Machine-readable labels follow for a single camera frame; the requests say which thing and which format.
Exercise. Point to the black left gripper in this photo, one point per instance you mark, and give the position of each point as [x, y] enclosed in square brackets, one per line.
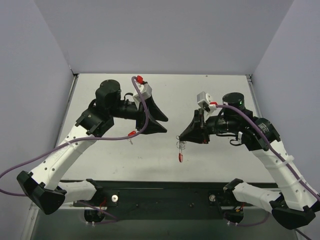
[139, 116]

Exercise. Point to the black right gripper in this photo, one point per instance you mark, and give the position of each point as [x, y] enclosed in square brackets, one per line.
[200, 125]

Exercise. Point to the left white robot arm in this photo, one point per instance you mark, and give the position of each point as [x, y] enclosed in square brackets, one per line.
[43, 186]

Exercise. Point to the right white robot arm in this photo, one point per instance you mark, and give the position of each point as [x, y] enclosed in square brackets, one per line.
[296, 203]

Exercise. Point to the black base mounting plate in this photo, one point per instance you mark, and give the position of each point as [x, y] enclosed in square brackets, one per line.
[163, 200]

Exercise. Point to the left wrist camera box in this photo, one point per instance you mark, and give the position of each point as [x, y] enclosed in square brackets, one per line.
[146, 92]

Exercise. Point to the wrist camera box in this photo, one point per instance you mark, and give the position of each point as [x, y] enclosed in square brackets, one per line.
[146, 92]
[204, 100]

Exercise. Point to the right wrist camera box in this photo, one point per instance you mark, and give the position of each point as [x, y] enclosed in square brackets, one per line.
[204, 100]

